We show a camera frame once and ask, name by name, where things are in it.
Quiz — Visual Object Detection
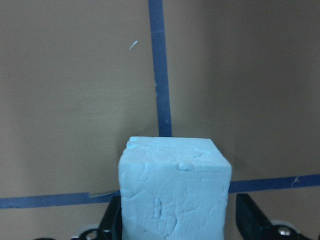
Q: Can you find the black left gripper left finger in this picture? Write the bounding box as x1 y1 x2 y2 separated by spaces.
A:
98 196 123 240

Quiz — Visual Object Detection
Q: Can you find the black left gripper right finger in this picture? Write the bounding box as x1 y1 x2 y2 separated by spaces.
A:
235 193 277 240

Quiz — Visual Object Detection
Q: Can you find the light blue block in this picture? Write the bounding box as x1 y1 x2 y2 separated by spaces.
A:
118 136 232 240

